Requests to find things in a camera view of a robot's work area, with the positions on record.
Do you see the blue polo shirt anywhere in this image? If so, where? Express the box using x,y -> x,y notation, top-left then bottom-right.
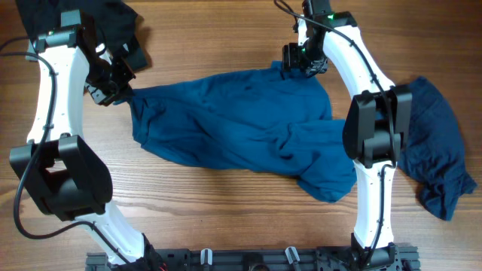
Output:
127,62 -> 356,202

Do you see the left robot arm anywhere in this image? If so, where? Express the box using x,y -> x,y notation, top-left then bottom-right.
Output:
9,10 -> 166,270

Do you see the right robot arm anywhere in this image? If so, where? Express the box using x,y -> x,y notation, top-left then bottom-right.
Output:
274,1 -> 415,270

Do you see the black folded polo shirt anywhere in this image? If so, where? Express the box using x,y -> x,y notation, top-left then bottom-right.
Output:
16,0 -> 148,72

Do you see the grey folded cloth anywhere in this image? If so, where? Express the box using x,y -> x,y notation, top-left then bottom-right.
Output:
25,41 -> 38,62

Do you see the dark navy crumpled garment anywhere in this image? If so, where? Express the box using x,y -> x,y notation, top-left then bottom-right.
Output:
398,77 -> 477,221

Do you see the right black camera cable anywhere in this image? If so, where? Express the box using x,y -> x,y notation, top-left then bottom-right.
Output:
273,0 -> 398,268

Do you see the black camera cable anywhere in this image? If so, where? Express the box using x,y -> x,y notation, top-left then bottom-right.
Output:
0,35 -> 131,264
273,0 -> 398,268

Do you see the left black camera cable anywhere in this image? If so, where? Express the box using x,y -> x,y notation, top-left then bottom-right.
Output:
0,35 -> 131,264

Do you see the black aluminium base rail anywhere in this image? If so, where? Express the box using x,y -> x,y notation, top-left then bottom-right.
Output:
85,245 -> 421,271

